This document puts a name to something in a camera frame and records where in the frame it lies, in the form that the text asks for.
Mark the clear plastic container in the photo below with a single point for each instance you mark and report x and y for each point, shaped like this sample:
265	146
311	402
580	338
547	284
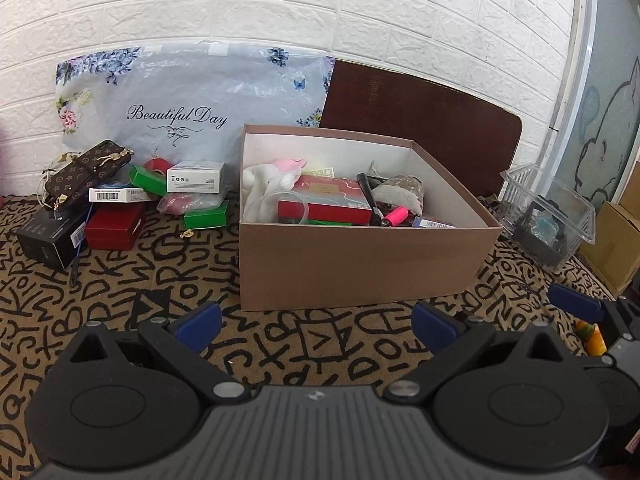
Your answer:
580	210

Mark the floral plastic bag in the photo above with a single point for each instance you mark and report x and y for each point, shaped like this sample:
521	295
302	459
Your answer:
200	90

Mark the pink marker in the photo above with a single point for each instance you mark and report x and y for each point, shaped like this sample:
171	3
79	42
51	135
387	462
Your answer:
396	216

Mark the white pink plush toy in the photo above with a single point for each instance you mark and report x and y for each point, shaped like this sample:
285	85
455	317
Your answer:
265	185

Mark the dark wooden board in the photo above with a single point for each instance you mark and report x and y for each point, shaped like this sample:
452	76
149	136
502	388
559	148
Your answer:
425	105

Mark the brown monogram phone case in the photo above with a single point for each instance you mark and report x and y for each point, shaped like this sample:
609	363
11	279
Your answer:
85	170

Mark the letter print tablecloth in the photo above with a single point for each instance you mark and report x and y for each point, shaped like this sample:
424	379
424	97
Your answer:
150	290

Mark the tan cardboard carton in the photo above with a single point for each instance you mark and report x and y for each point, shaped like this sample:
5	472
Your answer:
607	240

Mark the glass door with cartoon sticker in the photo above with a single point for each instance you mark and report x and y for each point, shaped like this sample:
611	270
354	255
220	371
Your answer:
605	125

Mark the white barcode box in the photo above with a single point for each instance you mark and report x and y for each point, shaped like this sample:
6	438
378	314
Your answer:
115	195

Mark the white product box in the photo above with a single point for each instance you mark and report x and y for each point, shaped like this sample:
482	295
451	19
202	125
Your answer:
195	177

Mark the red item in clear bag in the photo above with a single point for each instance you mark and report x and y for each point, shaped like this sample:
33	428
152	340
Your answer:
180	205

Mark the mesh herb sachet pouch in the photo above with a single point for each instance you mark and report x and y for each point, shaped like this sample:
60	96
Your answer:
400	190

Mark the small red box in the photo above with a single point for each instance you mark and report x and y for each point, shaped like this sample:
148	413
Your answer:
112	227

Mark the black marker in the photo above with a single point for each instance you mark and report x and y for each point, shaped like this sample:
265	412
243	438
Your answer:
367	195

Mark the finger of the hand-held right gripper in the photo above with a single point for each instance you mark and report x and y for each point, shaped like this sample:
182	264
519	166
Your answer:
575	302

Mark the orange yellow toy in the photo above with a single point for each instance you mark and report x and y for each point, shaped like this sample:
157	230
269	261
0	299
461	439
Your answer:
592	340

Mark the brown cardboard box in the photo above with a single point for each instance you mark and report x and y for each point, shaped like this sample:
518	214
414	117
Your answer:
350	270

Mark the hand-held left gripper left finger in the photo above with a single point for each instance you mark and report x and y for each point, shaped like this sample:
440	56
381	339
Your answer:
200	325

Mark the black box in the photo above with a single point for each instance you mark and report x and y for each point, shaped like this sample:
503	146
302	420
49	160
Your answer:
45	240

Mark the dark small box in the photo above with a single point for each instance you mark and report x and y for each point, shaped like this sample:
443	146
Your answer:
432	222

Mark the green box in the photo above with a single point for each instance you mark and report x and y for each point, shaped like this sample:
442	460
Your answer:
205	217
145	180
325	222

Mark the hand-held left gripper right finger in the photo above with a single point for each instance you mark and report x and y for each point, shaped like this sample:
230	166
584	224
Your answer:
432	325

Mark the black gadget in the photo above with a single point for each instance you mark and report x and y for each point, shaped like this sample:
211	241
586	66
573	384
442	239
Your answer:
537	240

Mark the red patterned box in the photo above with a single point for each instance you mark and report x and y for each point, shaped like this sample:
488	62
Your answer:
325	192

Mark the red tape roll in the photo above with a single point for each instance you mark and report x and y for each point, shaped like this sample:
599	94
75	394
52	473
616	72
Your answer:
155	166

